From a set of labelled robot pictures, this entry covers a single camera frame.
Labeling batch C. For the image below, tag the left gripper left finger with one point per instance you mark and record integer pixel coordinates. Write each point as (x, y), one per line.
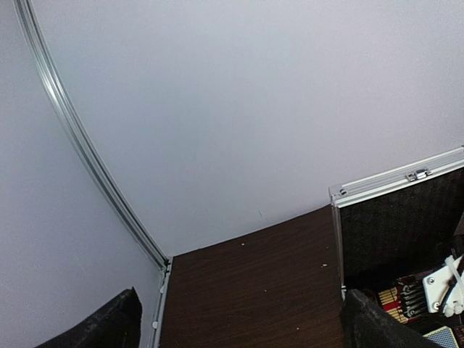
(116, 324)

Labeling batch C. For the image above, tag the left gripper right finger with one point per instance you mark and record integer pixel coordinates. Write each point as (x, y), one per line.
(365, 324)

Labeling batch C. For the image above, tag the red card deck box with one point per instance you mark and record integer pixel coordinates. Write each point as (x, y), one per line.
(404, 301)

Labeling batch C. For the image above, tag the blue yellow card deck box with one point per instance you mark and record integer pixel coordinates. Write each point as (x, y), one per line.
(444, 337)

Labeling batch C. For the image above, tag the aluminium poker case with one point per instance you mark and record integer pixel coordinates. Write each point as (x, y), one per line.
(397, 222)

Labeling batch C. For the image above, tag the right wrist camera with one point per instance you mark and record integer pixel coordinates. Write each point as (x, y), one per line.
(444, 288)

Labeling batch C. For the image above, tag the left aluminium frame post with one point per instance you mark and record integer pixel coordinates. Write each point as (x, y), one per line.
(92, 161)

